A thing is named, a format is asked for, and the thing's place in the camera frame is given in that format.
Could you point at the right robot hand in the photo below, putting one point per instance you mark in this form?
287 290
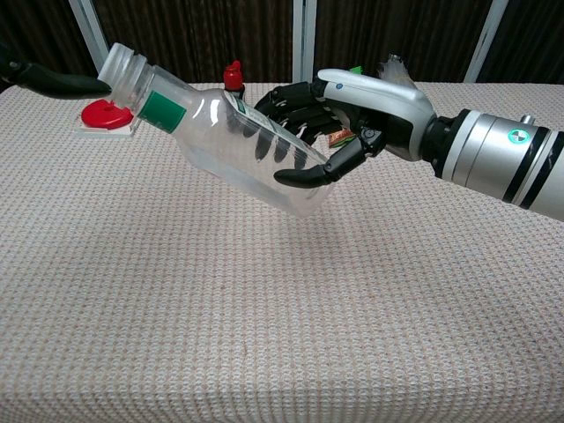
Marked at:
388 101

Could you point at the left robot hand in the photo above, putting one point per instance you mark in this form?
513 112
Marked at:
57 83

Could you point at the clear plastic bottle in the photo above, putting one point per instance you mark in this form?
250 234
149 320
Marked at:
211 132

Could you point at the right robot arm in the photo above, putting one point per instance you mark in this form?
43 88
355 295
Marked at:
493 154

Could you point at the dark sauce bottle red cap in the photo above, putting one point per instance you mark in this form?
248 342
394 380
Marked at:
232 77

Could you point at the clear plastic straws pack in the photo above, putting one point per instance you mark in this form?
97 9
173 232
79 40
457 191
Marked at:
396 72

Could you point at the red round disc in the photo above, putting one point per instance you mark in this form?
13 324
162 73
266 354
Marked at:
103 116

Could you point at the green snack bag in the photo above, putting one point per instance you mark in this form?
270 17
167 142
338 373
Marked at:
339 138

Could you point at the beige woven tablecloth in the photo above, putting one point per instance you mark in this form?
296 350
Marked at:
220 308

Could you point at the white frame post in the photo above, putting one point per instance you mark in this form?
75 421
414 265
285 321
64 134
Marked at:
90 26
484 44
304 39

